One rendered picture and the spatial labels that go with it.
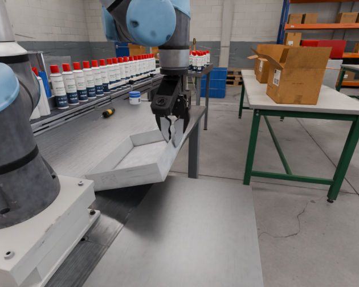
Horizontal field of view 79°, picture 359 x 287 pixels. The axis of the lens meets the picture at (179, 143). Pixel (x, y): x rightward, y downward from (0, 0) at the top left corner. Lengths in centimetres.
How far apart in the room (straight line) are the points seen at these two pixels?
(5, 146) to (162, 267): 31
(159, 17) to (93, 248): 41
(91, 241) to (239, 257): 28
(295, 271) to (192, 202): 112
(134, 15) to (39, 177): 30
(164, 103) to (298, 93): 137
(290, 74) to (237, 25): 633
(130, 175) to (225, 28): 753
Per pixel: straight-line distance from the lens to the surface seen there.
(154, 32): 37
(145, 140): 79
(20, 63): 53
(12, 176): 43
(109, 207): 56
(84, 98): 133
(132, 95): 140
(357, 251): 188
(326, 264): 170
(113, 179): 56
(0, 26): 53
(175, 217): 51
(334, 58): 576
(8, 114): 40
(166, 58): 55
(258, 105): 167
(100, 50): 928
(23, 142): 42
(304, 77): 176
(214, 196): 57
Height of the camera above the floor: 118
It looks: 25 degrees down
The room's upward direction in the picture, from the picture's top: straight up
